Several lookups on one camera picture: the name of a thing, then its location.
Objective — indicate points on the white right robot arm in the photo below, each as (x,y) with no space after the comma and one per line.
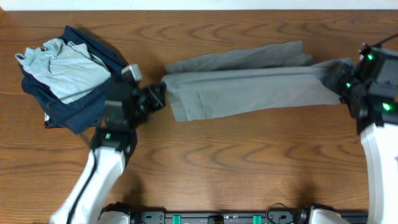
(370,92)

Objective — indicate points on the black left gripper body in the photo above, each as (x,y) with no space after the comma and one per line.
(148,100)

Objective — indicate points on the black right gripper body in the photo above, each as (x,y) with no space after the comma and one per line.
(341,78)

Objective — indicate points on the grey shorts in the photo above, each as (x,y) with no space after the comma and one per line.
(239,81)

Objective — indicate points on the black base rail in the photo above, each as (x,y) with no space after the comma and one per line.
(277,213)

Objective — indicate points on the light grey folded shirt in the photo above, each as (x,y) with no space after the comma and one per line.
(68,69)

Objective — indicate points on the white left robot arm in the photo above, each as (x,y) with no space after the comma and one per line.
(126,107)

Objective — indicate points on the navy blue folded garment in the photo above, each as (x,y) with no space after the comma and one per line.
(90,105)

